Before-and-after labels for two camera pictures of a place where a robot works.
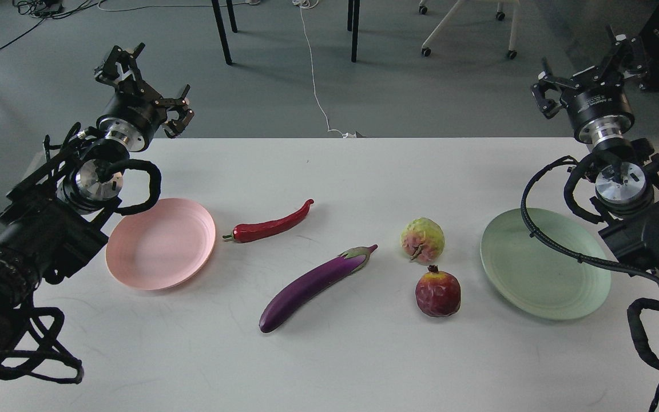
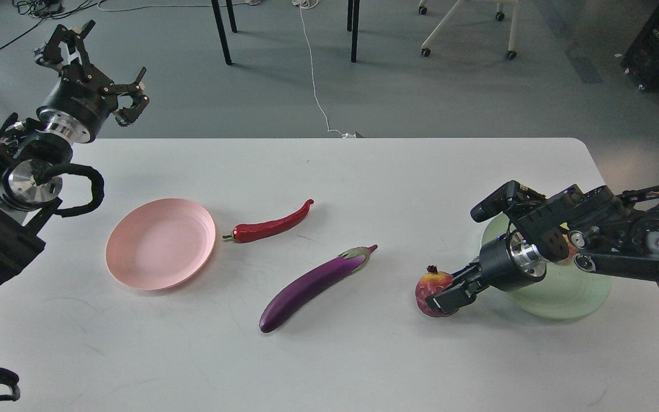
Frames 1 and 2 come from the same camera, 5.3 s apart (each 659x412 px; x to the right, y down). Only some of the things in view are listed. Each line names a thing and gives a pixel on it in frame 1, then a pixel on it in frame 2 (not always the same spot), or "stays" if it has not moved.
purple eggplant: [351, 261] stays
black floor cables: [44, 9] stays
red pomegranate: [437, 293] stays
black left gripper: [133, 115] to [83, 98]
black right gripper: [599, 109] to [510, 262]
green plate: [538, 280] stays
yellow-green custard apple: [423, 240] to [573, 250]
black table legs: [228, 59] stays
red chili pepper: [249, 232] stays
